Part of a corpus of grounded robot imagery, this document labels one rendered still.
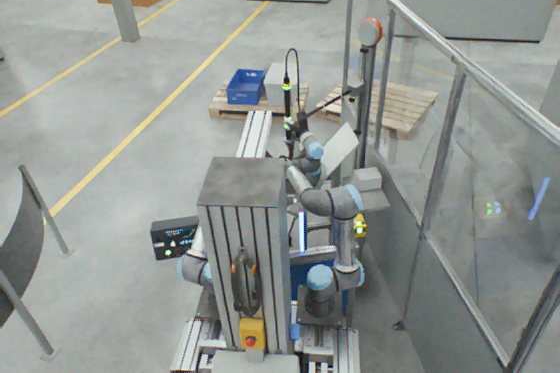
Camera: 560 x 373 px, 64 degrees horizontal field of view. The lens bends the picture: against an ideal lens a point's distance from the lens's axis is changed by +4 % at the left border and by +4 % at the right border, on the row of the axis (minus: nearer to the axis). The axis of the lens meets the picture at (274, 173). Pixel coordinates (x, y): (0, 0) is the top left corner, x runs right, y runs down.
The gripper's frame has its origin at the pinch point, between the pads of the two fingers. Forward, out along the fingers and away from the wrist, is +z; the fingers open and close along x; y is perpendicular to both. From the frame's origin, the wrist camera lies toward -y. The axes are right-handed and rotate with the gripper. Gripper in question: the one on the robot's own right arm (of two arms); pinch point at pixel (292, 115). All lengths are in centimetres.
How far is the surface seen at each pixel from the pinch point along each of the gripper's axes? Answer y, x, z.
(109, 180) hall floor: 167, -135, 215
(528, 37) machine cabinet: 157, 492, 313
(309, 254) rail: 80, -3, -30
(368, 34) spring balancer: -22, 62, 35
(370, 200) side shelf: 80, 55, -1
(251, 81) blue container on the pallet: 148, 63, 341
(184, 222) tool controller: 42, -70, -16
